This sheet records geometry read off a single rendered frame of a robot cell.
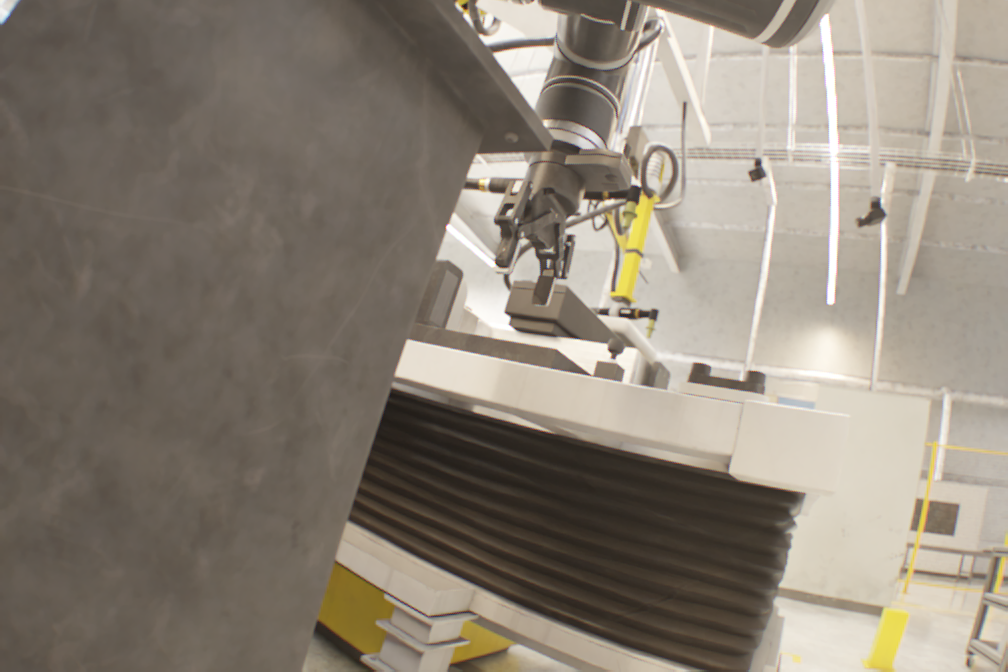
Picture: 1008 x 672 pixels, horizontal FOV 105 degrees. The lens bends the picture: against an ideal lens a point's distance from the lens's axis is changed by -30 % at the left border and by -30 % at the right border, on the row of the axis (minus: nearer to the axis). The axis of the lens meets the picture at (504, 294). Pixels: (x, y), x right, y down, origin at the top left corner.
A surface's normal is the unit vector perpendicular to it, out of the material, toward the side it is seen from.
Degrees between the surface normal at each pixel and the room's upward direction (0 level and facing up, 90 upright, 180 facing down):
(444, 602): 90
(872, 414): 90
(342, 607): 90
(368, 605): 90
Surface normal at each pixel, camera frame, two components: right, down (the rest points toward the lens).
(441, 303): 0.82, 0.10
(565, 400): -0.49, -0.39
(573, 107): -0.08, -0.31
